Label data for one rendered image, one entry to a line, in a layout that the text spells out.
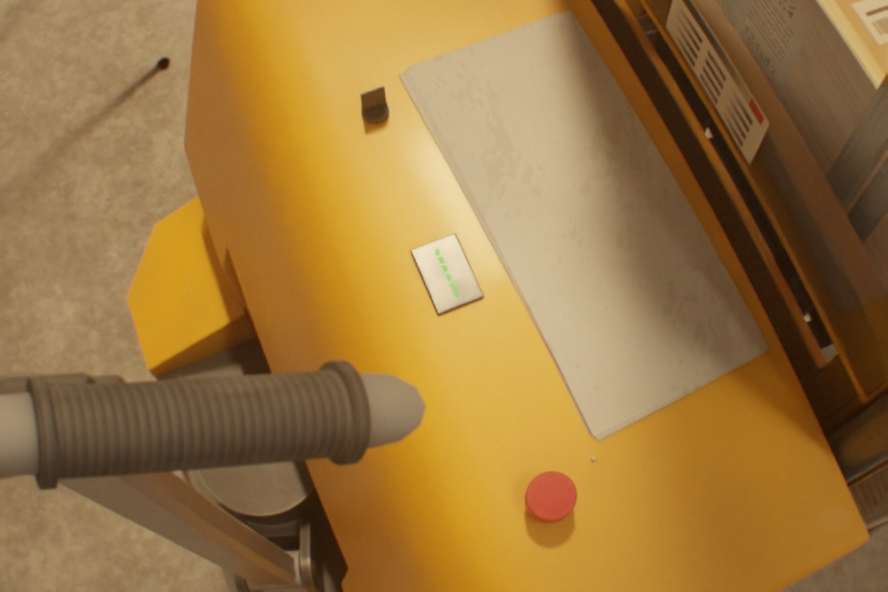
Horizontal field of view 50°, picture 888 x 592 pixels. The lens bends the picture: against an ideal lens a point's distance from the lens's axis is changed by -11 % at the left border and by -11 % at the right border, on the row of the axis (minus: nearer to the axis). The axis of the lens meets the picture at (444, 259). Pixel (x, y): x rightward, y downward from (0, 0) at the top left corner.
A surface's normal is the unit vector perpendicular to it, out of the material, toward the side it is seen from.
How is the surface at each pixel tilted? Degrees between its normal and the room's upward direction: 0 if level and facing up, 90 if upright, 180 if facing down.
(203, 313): 22
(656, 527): 0
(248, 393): 32
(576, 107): 0
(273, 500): 0
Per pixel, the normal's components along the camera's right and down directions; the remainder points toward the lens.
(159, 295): -0.36, -0.23
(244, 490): -0.02, -0.39
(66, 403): 0.36, -0.68
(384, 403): 0.36, -0.41
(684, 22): -0.93, 0.36
